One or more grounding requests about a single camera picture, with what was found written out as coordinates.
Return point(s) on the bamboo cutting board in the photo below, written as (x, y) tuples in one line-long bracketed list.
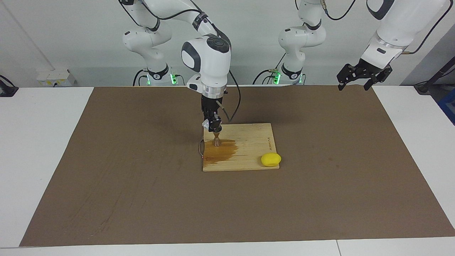
[(249, 142)]

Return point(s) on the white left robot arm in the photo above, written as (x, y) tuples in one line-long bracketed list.
[(302, 35)]

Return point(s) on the black stand leg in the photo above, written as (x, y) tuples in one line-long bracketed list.
[(424, 88)]

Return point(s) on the brown table mat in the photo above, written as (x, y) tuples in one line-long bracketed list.
[(213, 213)]

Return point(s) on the blue crate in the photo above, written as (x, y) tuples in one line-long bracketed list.
[(448, 106)]

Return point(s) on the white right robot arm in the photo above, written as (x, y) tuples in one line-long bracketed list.
[(209, 60)]

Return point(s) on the steel double jigger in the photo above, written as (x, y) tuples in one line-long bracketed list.
[(217, 142)]

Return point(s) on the yellow lemon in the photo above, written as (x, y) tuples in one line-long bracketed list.
[(271, 159)]

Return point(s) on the black clamp mount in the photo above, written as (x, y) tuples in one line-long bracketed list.
[(7, 91)]

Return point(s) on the white wall power strip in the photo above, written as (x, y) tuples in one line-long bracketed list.
[(57, 78)]

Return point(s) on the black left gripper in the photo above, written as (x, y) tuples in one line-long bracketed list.
[(369, 69)]

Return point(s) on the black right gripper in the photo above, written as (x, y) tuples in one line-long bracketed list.
[(211, 108)]

